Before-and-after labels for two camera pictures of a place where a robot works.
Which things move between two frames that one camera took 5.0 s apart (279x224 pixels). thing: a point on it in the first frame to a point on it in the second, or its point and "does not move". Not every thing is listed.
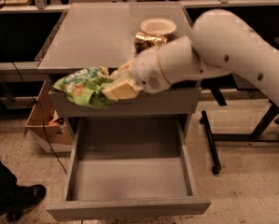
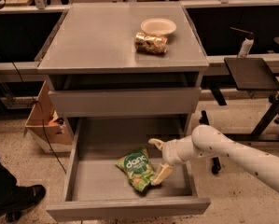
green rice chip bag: [85, 87] to [138, 167]
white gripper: [146, 72] to [170, 153]
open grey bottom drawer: [130, 167] does not move
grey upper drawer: [176, 103] does not move
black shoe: [15, 200] does not move
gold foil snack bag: [143, 41] does not move
